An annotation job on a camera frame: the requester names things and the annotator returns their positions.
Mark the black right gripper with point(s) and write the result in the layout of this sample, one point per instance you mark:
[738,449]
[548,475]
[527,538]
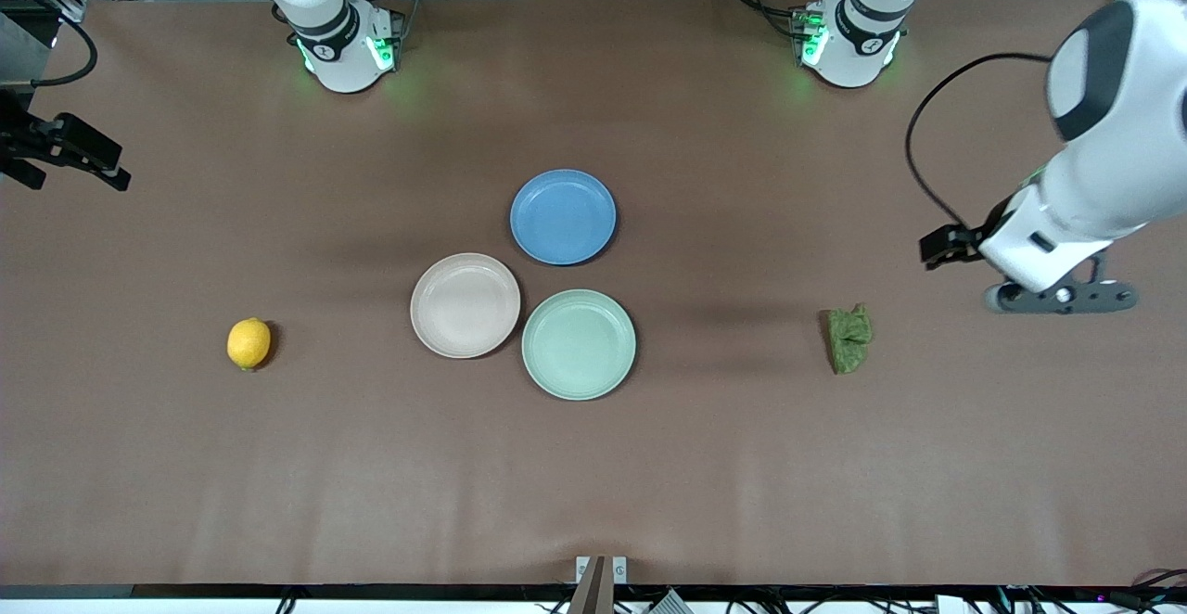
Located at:
[28,144]

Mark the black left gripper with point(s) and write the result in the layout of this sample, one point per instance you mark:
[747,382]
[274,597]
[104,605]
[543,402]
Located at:
[964,243]

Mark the green lettuce leaf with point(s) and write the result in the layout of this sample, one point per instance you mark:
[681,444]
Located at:
[848,340]

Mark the yellow lemon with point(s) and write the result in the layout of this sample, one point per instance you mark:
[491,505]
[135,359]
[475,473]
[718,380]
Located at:
[248,343]

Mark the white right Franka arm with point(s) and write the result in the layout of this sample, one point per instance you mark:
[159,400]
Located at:
[334,57]

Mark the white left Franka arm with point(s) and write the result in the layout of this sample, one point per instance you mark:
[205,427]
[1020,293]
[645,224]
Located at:
[1113,159]

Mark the brown table cover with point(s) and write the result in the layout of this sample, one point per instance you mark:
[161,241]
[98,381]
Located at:
[278,466]

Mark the pale green plate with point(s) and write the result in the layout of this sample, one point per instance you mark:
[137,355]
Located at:
[579,345]

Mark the blue plate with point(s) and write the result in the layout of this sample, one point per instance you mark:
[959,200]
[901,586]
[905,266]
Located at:
[563,217]

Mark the beige plate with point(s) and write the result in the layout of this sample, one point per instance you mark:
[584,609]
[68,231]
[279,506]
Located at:
[464,306]

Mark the grey ribbed adapter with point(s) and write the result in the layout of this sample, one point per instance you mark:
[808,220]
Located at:
[670,603]

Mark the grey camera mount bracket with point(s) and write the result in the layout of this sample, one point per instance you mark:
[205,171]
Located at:
[600,586]

